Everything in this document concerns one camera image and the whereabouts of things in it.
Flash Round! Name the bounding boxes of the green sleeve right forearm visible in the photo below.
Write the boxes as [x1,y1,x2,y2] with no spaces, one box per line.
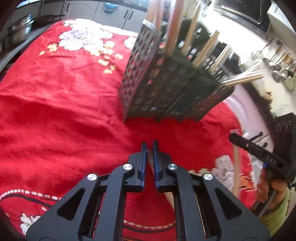
[260,188,290,236]

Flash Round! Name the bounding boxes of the right hand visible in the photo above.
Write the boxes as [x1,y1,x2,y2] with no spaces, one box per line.
[254,169,290,210]

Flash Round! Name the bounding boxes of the white lower cabinets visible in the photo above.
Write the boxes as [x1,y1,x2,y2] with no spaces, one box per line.
[41,0,276,186]

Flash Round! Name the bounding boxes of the wrapped chopsticks far right basket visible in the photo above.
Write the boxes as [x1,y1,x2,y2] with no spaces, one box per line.
[221,63,264,87]

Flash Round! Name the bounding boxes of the wrapped chopsticks basket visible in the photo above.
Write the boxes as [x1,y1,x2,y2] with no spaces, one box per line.
[221,63,264,87]
[165,0,185,56]
[208,45,232,74]
[155,0,163,30]

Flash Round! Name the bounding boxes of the red floral tablecloth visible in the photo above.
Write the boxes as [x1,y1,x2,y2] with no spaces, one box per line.
[0,18,258,241]

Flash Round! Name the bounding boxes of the black perforated utensil basket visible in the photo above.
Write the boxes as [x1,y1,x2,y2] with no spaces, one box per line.
[119,20,234,121]

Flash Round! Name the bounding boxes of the black range hood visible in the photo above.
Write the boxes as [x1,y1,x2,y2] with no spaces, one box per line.
[213,0,271,38]

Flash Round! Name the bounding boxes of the wrapped chopsticks centre basket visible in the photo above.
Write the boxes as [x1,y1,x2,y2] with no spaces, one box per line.
[165,0,185,56]

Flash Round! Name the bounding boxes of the steel stockpot on shelf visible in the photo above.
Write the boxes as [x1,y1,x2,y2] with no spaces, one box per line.
[8,14,34,46]

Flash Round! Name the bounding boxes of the wrapped chopsticks far left basket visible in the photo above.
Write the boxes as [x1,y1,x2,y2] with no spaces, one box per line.
[155,0,163,30]

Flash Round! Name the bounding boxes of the black frying pan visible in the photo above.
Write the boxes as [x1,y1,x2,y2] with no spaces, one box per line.
[33,15,65,28]

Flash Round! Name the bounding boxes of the blue bowl on cabinet door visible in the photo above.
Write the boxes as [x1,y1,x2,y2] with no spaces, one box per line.
[104,2,119,14]

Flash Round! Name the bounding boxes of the black camera unit green light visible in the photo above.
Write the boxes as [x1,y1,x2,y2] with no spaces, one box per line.
[273,113,296,165]

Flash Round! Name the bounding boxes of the wall utensil rack with ladles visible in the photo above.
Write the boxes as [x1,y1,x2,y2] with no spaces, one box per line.
[262,40,295,91]

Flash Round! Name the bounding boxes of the wire strainer on wall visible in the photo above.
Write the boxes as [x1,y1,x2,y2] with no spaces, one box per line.
[251,39,273,60]

